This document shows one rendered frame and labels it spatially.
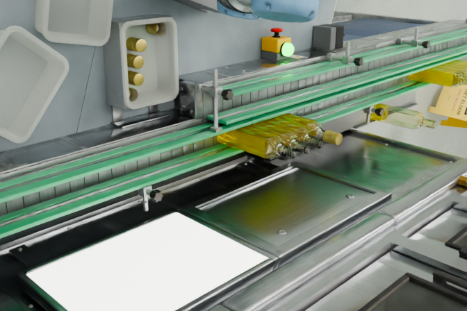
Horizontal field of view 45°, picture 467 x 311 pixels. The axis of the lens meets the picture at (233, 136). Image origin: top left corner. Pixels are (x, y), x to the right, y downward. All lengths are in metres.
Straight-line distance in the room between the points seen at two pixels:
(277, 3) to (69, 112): 0.71
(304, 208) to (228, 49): 0.59
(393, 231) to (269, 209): 0.31
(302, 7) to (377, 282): 0.62
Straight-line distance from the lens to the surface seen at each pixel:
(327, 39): 2.06
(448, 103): 4.84
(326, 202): 1.52
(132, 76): 1.50
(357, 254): 1.34
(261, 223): 1.40
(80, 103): 1.49
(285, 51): 1.84
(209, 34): 1.73
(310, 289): 1.21
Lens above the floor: 2.01
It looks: 42 degrees down
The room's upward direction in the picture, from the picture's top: 108 degrees clockwise
